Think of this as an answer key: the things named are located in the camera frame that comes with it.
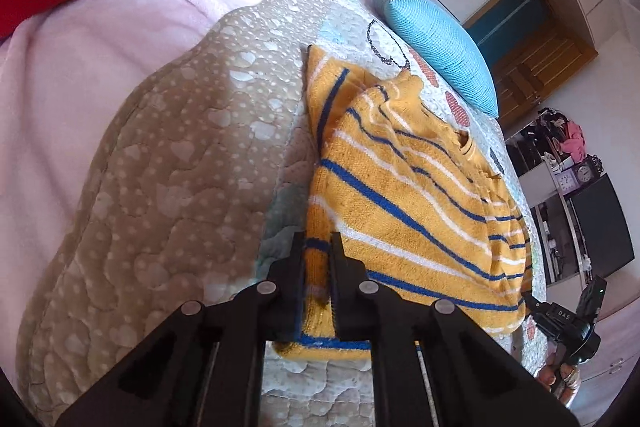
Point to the pink fleece blanket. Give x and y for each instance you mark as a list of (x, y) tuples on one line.
[(75, 82)]

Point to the small white clock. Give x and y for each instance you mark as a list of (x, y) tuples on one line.
[(565, 182)]

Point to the white patterned quilted bedspread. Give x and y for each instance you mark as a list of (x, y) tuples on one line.
[(320, 387)]

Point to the dark round clock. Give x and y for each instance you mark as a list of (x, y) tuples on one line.
[(585, 172)]

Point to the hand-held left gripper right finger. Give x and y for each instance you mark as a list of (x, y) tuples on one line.
[(342, 292)]

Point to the beige heart quilted blanket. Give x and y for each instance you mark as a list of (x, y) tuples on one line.
[(175, 157)]

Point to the yellow striped sweater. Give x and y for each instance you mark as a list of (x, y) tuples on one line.
[(400, 217)]

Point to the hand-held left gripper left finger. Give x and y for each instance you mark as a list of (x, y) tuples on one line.
[(295, 287)]

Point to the person's right hand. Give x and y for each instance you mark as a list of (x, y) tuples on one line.
[(557, 377)]

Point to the cluttered shelf rack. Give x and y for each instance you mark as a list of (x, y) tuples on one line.
[(545, 142)]

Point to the brown wooden door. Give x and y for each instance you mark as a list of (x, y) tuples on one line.
[(540, 67)]

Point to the blue knitted pillow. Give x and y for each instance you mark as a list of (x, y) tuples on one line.
[(440, 52)]

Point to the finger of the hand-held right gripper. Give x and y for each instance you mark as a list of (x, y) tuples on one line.
[(534, 307)]

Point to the black flat screen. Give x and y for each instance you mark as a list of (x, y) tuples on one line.
[(600, 227)]

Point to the pink cloth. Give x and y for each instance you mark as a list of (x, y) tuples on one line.
[(574, 142)]

